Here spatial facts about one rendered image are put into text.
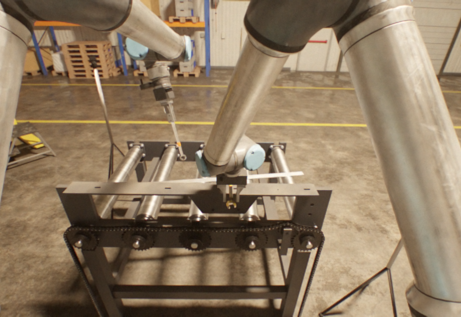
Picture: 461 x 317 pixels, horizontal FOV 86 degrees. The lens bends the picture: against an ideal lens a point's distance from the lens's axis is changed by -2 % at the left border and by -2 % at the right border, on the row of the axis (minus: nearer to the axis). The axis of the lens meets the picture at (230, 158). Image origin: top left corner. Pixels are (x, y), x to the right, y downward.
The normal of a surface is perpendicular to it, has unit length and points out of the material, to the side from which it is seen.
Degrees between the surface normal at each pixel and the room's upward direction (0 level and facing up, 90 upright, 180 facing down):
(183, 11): 90
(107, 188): 0
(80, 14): 135
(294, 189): 0
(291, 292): 90
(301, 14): 103
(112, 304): 90
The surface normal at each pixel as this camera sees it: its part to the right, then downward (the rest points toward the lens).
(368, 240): 0.02, -0.86
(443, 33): 0.01, 0.50
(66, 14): 0.21, 0.97
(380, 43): -0.56, 0.09
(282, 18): -0.29, 0.58
